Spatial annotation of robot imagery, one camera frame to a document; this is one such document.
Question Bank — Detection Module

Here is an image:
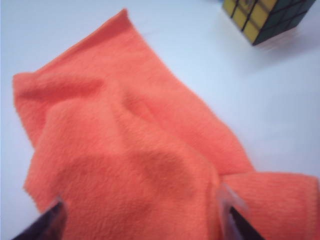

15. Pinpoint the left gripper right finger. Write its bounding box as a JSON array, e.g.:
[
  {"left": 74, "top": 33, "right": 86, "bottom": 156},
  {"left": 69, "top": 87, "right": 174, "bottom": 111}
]
[{"left": 216, "top": 183, "right": 267, "bottom": 240}]

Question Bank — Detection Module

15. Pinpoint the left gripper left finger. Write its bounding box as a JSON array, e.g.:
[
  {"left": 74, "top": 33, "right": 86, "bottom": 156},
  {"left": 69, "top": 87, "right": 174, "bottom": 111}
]
[{"left": 9, "top": 198, "right": 69, "bottom": 240}]

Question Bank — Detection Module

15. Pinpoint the orange microfiber rag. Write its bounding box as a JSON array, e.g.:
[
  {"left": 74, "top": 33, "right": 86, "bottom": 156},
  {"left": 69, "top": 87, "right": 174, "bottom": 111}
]
[{"left": 11, "top": 8, "right": 318, "bottom": 240}]

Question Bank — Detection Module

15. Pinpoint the Rubik's cube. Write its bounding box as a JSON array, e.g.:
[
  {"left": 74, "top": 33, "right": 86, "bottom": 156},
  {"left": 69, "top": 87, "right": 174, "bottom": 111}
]
[{"left": 221, "top": 0, "right": 313, "bottom": 47}]

